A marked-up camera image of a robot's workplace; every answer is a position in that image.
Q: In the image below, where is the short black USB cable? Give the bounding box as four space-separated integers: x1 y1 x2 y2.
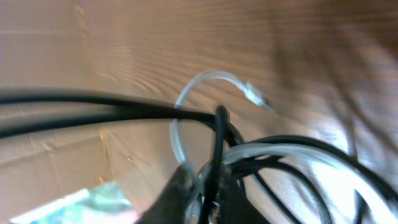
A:
223 134 398 224

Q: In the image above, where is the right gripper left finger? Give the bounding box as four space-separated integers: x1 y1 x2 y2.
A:
136 166 194 224

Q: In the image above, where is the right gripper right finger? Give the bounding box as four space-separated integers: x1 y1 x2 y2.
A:
217 175 270 224

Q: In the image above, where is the long black USB cable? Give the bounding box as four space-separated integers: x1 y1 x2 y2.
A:
0 88 246 224

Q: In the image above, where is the white USB cable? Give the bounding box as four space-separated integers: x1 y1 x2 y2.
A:
169 70 398 224

